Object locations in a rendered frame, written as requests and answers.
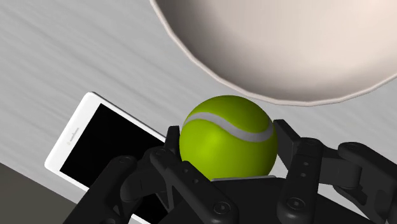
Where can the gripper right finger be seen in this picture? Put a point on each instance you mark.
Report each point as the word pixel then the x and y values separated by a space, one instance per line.
pixel 302 173

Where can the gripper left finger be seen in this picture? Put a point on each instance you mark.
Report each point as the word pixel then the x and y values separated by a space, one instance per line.
pixel 186 183

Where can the green tennis ball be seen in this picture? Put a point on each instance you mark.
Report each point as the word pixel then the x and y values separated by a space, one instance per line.
pixel 228 138

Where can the white tablet with black screen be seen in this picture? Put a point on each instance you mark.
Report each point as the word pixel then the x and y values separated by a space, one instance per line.
pixel 99 139

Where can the white bowl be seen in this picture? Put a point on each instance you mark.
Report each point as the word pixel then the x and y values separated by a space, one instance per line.
pixel 279 46

